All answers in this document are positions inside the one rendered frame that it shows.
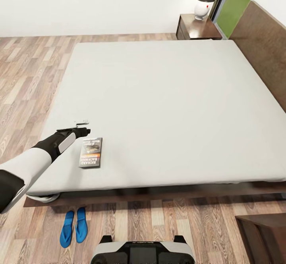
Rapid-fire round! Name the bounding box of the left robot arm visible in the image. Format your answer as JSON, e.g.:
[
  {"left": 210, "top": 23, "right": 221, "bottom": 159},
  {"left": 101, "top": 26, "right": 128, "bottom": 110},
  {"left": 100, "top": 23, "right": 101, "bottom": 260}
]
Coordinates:
[{"left": 0, "top": 119, "right": 91, "bottom": 214}]

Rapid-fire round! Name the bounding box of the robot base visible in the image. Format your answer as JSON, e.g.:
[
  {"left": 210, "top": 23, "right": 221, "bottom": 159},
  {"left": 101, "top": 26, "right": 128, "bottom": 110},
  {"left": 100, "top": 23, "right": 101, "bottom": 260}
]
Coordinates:
[{"left": 91, "top": 235, "right": 195, "bottom": 264}]

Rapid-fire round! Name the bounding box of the hardback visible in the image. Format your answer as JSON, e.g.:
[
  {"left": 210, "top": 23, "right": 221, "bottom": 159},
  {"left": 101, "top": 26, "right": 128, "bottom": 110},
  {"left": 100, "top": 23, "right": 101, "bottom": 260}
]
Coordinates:
[{"left": 78, "top": 137, "right": 103, "bottom": 168}]

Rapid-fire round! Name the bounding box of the sandal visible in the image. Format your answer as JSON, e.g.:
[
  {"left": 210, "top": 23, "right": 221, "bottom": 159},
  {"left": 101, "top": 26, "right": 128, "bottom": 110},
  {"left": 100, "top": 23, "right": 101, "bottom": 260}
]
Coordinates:
[
  {"left": 60, "top": 211, "right": 74, "bottom": 248},
  {"left": 75, "top": 207, "right": 88, "bottom": 243}
]

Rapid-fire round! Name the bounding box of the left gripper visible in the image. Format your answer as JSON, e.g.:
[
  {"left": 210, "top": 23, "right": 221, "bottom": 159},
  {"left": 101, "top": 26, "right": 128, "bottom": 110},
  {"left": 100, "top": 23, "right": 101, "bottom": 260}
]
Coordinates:
[{"left": 72, "top": 127, "right": 91, "bottom": 139}]

